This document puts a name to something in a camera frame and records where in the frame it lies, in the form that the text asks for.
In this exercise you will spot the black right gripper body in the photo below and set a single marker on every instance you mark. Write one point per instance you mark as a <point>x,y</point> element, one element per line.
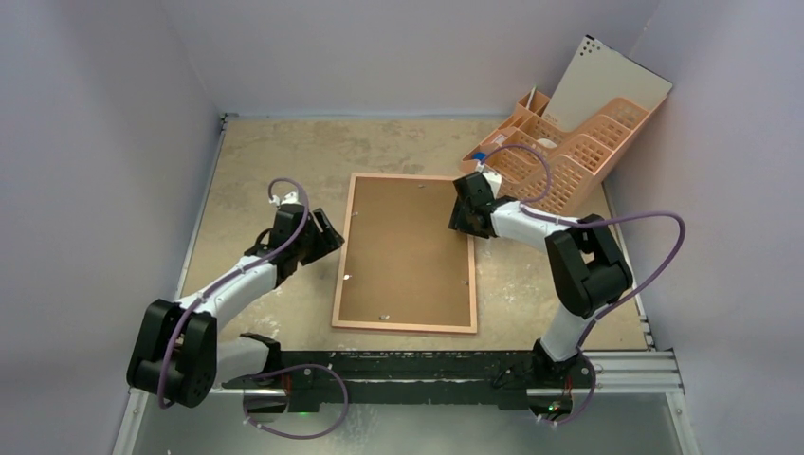
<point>465,209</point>

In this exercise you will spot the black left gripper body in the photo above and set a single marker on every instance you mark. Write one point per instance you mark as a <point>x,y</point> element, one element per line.
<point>298,250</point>

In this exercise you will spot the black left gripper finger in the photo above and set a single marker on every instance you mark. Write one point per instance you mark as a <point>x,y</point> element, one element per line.
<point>315,246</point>
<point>328,239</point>

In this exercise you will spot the brown cardboard backing board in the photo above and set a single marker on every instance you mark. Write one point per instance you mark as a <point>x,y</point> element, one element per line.
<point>402,251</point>

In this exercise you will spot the pink picture frame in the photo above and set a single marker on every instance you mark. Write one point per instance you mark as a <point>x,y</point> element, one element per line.
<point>402,326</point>

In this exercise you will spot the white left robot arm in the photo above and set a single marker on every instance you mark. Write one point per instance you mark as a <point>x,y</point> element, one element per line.
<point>177,356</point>

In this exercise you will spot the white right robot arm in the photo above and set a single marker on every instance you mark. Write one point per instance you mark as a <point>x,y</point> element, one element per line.
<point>588,268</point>

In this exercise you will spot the orange plastic desk organizer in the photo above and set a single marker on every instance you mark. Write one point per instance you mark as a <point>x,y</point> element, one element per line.
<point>558,180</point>

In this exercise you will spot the white tape roll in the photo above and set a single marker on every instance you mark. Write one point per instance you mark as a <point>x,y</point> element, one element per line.
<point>546,143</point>

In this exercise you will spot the green white pen upright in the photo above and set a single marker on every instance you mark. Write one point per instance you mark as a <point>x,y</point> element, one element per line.
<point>532,95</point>

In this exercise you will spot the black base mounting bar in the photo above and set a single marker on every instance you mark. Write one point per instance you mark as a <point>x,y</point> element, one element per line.
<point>508,380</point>

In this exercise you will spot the grey perforated board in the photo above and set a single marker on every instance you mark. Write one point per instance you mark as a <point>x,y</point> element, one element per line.
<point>596,75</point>

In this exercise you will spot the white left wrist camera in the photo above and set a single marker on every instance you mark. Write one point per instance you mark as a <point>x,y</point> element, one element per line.
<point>291,198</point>

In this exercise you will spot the aluminium rail frame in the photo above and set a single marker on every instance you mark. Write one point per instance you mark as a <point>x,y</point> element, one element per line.
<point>402,281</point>

